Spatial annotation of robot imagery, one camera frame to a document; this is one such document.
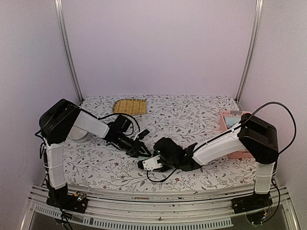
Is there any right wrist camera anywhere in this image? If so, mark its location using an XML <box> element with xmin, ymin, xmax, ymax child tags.
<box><xmin>138</xmin><ymin>155</ymin><xmax>163</xmax><ymax>171</ymax></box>

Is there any white ceramic bowl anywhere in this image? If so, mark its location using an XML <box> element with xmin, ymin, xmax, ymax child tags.
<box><xmin>68</xmin><ymin>126</ymin><xmax>89</xmax><ymax>143</ymax></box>

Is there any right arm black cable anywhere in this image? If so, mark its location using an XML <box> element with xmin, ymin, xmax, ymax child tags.
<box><xmin>146</xmin><ymin>102</ymin><xmax>297</xmax><ymax>183</ymax></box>

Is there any light green towel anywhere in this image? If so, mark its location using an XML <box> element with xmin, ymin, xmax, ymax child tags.
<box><xmin>138</xmin><ymin>156</ymin><xmax>151</xmax><ymax>161</ymax></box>

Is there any pink plastic basket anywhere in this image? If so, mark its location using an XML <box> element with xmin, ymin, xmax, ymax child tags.
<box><xmin>219</xmin><ymin>110</ymin><xmax>255</xmax><ymax>159</ymax></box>

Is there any left aluminium frame post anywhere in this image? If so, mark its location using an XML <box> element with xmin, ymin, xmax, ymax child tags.
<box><xmin>54</xmin><ymin>0</ymin><xmax>83</xmax><ymax>103</ymax></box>

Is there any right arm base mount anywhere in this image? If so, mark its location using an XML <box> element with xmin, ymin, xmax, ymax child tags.
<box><xmin>231</xmin><ymin>193</ymin><xmax>273</xmax><ymax>214</ymax></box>

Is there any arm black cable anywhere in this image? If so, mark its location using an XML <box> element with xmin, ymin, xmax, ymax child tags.
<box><xmin>146</xmin><ymin>102</ymin><xmax>297</xmax><ymax>183</ymax></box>
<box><xmin>97</xmin><ymin>113</ymin><xmax>142</xmax><ymax>139</ymax></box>

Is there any woven bamboo tray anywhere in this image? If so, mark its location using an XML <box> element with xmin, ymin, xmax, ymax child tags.
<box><xmin>113</xmin><ymin>99</ymin><xmax>146</xmax><ymax>115</ymax></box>

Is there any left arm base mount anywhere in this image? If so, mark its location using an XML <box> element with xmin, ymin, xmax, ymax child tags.
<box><xmin>46</xmin><ymin>189</ymin><xmax>88</xmax><ymax>214</ymax></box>

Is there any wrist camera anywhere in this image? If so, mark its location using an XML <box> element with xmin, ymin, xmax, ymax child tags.
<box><xmin>133</xmin><ymin>129</ymin><xmax>150</xmax><ymax>140</ymax></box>
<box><xmin>138</xmin><ymin>155</ymin><xmax>163</xmax><ymax>171</ymax></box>

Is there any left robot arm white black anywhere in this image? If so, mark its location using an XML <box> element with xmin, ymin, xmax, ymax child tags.
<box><xmin>35</xmin><ymin>99</ymin><xmax>152</xmax><ymax>208</ymax></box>

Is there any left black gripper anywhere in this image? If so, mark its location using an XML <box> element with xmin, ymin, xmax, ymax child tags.
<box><xmin>116</xmin><ymin>133</ymin><xmax>151</xmax><ymax>159</ymax></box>

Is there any blue rolled towel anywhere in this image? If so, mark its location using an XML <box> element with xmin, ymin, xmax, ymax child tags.
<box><xmin>224</xmin><ymin>116</ymin><xmax>241</xmax><ymax>129</ymax></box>

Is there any right aluminium frame post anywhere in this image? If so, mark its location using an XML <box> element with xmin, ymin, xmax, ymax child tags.
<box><xmin>235</xmin><ymin>0</ymin><xmax>263</xmax><ymax>104</ymax></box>

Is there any aluminium front rail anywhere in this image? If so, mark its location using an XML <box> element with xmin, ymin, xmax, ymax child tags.
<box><xmin>21</xmin><ymin>185</ymin><xmax>300</xmax><ymax>230</ymax></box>

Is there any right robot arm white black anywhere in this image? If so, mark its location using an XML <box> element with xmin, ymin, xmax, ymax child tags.
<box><xmin>149</xmin><ymin>113</ymin><xmax>279</xmax><ymax>209</ymax></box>

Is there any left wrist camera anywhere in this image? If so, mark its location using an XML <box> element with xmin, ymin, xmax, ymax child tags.
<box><xmin>133</xmin><ymin>129</ymin><xmax>150</xmax><ymax>140</ymax></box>

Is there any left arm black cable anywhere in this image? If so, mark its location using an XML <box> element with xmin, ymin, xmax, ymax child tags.
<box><xmin>97</xmin><ymin>113</ymin><xmax>142</xmax><ymax>139</ymax></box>

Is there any aluminium frame post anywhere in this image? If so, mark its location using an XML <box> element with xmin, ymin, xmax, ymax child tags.
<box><xmin>54</xmin><ymin>0</ymin><xmax>83</xmax><ymax>103</ymax></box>
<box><xmin>235</xmin><ymin>0</ymin><xmax>263</xmax><ymax>104</ymax></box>

